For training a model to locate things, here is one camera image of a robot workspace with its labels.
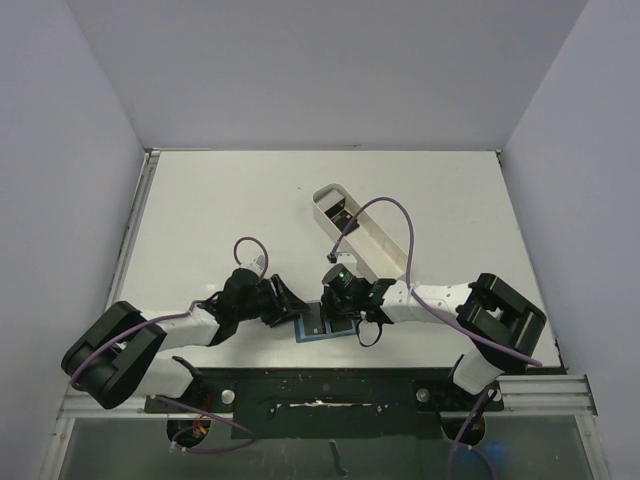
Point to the white oblong tray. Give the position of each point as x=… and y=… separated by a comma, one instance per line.
x=377, y=254

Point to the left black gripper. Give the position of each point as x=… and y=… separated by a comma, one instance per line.
x=283, y=305

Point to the blue leather card holder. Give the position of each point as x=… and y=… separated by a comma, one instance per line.
x=328, y=334

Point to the black VIP card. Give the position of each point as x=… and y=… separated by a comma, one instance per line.
x=310, y=326

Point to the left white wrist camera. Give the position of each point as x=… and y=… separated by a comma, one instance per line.
x=257, y=265

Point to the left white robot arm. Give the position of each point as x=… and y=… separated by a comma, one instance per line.
x=118, y=356

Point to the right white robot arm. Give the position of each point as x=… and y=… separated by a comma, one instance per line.
x=502, y=324

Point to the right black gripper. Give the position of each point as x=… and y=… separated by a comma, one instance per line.
x=333, y=304

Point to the black card in tray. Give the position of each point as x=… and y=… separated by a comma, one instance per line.
x=341, y=218

